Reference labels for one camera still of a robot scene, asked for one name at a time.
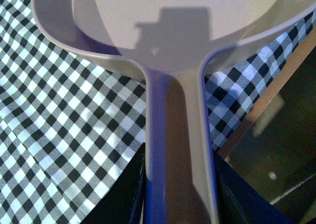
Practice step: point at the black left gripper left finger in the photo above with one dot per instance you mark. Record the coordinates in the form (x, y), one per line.
(124, 202)

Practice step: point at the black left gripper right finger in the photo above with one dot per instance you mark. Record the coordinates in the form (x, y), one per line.
(239, 203)

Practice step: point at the beige plastic dustpan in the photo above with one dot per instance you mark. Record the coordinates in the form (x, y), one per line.
(171, 44)

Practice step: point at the black white checkered tablecloth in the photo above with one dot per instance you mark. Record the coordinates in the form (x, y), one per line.
(69, 127)

